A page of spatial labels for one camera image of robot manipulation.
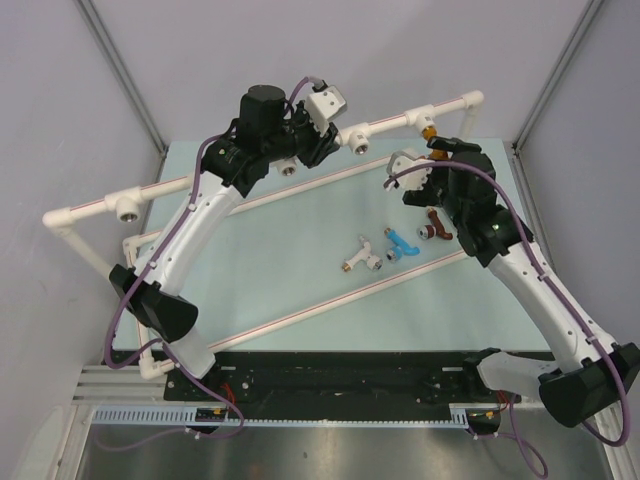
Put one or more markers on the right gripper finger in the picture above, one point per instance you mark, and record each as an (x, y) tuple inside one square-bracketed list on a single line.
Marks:
[(455, 145), (427, 197)]

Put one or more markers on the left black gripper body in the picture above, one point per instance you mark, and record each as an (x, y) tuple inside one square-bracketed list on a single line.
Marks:
[(305, 132)]

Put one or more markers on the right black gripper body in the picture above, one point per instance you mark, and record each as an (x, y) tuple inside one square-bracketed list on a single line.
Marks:
[(440, 178)]

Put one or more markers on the orange water faucet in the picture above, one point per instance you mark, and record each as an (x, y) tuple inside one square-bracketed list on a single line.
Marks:
[(428, 134)]

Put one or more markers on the white PVC pipe frame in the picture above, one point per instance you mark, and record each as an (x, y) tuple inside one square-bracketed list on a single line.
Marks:
[(133, 342)]

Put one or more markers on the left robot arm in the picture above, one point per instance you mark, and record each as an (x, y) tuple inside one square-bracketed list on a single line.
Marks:
[(269, 128)]

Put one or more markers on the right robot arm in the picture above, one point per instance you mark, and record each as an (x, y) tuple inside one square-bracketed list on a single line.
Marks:
[(590, 370)]

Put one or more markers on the brown water faucet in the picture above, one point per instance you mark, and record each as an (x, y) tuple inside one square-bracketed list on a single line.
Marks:
[(434, 227)]

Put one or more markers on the blue water faucet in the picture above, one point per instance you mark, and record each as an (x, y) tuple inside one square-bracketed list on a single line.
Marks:
[(400, 247)]

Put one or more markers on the white water faucet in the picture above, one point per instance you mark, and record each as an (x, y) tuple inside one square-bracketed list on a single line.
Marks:
[(365, 255)]

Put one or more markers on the light blue table mat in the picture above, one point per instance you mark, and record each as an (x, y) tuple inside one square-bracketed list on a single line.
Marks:
[(284, 257)]

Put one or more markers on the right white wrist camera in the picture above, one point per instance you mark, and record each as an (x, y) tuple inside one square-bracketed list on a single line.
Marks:
[(407, 170)]

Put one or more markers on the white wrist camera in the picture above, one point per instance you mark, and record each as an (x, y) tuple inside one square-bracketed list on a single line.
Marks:
[(407, 170), (325, 105)]

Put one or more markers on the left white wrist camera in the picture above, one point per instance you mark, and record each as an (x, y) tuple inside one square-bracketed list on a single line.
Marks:
[(325, 105)]

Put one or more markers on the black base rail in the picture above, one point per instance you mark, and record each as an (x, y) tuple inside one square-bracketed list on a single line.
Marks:
[(348, 386)]

